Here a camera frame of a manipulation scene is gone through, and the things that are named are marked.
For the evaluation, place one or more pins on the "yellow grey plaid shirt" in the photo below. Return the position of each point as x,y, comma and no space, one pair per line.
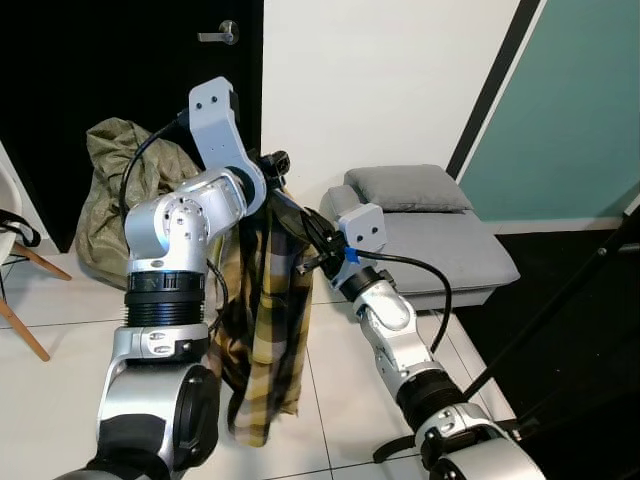
265,330

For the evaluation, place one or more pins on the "grey cushion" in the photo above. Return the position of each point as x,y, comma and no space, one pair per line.
410,188

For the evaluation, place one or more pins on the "olive green sack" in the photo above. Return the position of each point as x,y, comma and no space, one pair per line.
105,170

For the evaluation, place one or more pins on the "black door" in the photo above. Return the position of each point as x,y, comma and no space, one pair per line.
80,60

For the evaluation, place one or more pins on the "white chair wooden legs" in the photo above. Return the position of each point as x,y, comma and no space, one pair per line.
45,262

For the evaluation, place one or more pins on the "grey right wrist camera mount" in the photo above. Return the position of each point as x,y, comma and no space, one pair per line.
362,228

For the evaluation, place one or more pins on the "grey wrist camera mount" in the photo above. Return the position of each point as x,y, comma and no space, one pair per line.
215,120
362,228

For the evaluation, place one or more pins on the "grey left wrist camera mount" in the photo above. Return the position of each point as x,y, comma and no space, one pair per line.
215,120

